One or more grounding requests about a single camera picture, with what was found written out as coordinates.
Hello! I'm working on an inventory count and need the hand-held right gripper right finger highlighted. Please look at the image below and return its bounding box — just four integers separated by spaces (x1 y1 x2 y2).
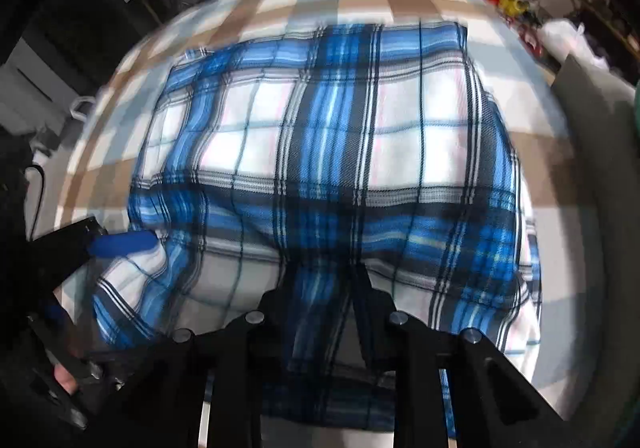
350 265 571 448

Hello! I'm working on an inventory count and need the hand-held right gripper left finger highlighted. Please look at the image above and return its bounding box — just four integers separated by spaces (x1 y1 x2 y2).
117 285 301 448

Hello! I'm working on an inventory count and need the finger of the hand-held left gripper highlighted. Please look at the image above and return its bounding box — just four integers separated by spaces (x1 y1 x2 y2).
27 217 158 289
27 303 108 381

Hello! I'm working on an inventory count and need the blue white plaid shirt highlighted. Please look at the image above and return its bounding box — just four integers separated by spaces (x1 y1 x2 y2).
92 22 543 431

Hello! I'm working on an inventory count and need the person's left hand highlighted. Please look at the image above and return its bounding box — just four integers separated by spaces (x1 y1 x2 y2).
54 362 80 393

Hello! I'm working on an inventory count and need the checked bed sheet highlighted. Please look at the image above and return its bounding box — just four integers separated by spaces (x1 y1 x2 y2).
60 0 601 424

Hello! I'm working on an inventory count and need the grey cushion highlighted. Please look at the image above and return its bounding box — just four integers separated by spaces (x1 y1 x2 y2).
550 53 640 169

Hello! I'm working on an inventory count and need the white plastic bag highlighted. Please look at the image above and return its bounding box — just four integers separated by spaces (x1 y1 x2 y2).
542 18 601 75

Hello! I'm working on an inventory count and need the metal storage rack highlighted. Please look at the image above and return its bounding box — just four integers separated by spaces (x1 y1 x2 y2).
567 0 640 54

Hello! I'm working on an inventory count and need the black cable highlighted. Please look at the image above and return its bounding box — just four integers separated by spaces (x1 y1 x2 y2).
22 164 48 241

